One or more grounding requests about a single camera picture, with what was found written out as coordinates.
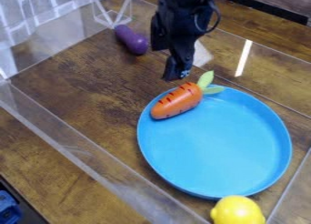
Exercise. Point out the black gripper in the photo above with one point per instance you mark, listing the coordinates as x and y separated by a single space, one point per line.
179 23

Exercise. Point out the orange toy carrot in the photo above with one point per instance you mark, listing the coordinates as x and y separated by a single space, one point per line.
185 97

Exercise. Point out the purple toy eggplant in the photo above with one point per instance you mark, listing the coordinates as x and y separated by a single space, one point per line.
135 41

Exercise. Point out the blue round tray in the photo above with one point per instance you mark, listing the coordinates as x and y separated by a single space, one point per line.
226 148

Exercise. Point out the yellow toy lemon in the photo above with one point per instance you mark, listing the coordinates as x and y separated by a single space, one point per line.
237 210

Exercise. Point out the blue object at corner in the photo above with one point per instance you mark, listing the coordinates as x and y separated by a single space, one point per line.
10 209

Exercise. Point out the clear acrylic enclosure wall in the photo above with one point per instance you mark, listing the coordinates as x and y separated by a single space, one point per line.
71 103

